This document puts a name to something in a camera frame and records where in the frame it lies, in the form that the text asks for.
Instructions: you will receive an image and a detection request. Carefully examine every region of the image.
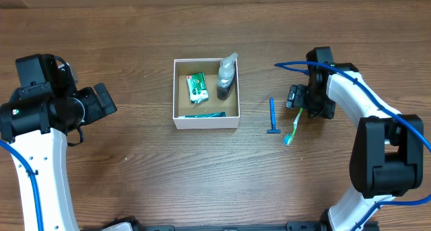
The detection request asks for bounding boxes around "left blue cable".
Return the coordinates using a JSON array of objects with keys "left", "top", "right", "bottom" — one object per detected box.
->
[{"left": 0, "top": 139, "right": 45, "bottom": 231}]

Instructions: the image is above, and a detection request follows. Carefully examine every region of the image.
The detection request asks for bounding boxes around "blue disposable razor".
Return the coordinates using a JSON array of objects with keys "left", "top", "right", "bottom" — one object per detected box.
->
[{"left": 267, "top": 98, "right": 281, "bottom": 134}]

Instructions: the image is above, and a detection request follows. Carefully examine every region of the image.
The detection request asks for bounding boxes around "clear pump bottle dark liquid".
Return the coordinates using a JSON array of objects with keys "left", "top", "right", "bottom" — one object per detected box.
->
[{"left": 217, "top": 53, "right": 238, "bottom": 100}]

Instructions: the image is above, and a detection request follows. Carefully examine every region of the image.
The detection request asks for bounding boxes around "right blue cable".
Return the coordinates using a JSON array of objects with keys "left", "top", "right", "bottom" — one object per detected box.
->
[{"left": 273, "top": 61, "right": 431, "bottom": 231}]

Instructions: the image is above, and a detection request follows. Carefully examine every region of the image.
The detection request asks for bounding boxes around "blue cable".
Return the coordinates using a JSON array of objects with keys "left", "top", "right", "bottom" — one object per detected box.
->
[
  {"left": 0, "top": 139, "right": 45, "bottom": 231},
  {"left": 273, "top": 61, "right": 431, "bottom": 231}
]

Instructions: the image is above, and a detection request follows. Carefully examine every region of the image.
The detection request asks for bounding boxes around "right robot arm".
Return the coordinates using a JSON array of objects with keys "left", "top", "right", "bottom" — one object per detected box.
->
[{"left": 286, "top": 46, "right": 430, "bottom": 231}]

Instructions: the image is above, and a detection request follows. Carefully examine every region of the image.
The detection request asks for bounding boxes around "white teal toothpaste tube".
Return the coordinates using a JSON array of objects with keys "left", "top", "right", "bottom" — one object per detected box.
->
[{"left": 178, "top": 111, "right": 226, "bottom": 119}]

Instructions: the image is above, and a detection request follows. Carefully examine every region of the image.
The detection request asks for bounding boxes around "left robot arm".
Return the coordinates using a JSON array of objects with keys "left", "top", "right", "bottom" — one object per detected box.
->
[{"left": 1, "top": 54, "right": 117, "bottom": 230}]

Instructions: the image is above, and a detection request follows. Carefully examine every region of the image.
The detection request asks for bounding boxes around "white cardboard box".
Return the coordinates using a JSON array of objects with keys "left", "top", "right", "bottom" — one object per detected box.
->
[{"left": 172, "top": 58, "right": 240, "bottom": 129}]

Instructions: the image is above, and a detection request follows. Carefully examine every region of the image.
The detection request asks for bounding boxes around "green white soap packet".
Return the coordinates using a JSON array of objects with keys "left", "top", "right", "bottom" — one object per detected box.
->
[{"left": 186, "top": 72, "right": 209, "bottom": 104}]

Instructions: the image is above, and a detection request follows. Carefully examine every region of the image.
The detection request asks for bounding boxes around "green white toothbrush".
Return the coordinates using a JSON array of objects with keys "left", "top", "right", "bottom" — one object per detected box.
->
[{"left": 284, "top": 108, "right": 303, "bottom": 146}]

